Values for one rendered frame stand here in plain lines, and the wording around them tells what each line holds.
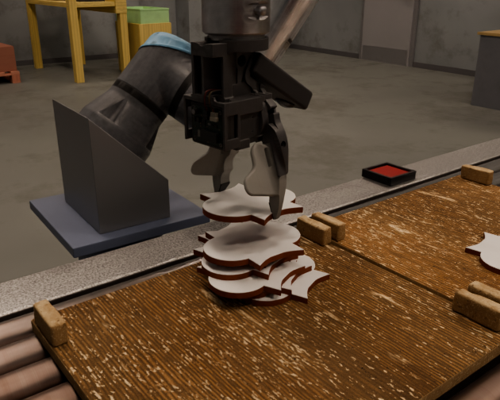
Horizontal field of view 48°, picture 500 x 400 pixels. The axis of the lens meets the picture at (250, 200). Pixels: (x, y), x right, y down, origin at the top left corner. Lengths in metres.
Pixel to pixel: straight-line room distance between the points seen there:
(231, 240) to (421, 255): 0.27
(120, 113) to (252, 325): 0.54
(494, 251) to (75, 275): 0.57
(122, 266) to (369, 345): 0.37
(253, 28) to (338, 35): 9.79
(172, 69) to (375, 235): 0.48
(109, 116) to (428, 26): 8.22
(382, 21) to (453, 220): 8.73
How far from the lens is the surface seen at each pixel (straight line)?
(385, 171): 1.18
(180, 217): 1.09
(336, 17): 10.44
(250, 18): 0.62
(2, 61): 8.10
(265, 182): 0.65
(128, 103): 1.06
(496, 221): 0.98
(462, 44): 8.76
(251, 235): 0.73
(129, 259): 0.84
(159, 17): 8.30
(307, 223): 0.83
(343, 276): 0.75
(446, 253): 0.84
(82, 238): 1.04
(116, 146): 1.00
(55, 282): 0.81
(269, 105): 0.65
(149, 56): 1.09
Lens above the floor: 1.30
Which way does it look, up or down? 22 degrees down
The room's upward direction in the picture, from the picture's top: straight up
